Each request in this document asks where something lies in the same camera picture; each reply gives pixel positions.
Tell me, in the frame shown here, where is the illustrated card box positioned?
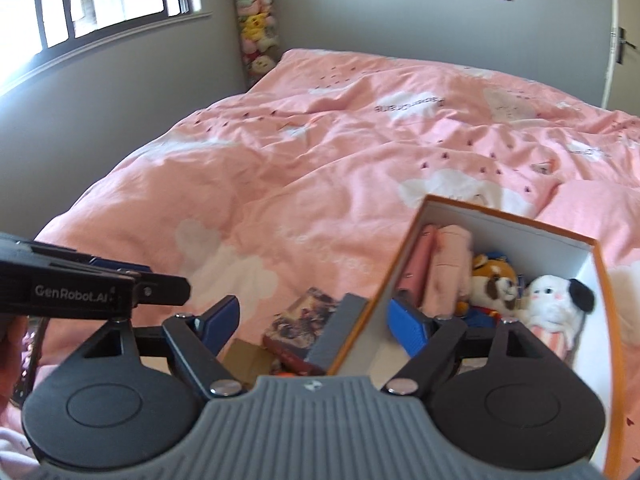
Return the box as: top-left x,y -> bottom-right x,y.
262,286 -> 342,356

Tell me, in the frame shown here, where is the grey box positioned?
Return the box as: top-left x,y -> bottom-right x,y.
304,294 -> 371,376

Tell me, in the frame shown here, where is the gold box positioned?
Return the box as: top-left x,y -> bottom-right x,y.
222,339 -> 273,378

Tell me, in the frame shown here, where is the white door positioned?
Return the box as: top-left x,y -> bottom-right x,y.
602,0 -> 640,113

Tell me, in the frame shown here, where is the red panda plush toy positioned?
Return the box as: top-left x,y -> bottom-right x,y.
455,252 -> 526,321

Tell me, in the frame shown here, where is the dark red box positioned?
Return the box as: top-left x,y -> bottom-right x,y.
262,335 -> 326,376

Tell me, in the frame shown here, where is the pink fabric pouch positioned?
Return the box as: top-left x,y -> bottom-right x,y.
422,224 -> 476,316

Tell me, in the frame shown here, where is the person's left hand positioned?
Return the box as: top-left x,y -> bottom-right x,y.
0,316 -> 32,403

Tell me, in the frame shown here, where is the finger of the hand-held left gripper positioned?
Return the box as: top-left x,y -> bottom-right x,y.
131,274 -> 192,307
90,256 -> 152,276

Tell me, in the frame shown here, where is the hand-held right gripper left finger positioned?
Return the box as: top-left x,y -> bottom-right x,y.
82,296 -> 251,396

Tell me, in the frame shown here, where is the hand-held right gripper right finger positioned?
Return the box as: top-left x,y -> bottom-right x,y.
382,296 -> 551,396

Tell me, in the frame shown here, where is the orange cardboard box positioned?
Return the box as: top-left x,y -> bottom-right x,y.
324,194 -> 625,480

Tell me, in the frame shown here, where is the black door handle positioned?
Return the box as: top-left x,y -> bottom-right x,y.
611,27 -> 640,65

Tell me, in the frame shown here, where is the pink wallet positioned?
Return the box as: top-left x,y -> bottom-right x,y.
397,225 -> 441,306

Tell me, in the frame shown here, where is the clear tube of plush toys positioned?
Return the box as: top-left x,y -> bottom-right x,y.
227,0 -> 283,86

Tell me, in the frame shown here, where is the pink printed blanket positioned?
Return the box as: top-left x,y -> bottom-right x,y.
0,47 -> 640,480

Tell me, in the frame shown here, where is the white dog plush toy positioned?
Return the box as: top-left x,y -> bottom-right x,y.
520,274 -> 597,361

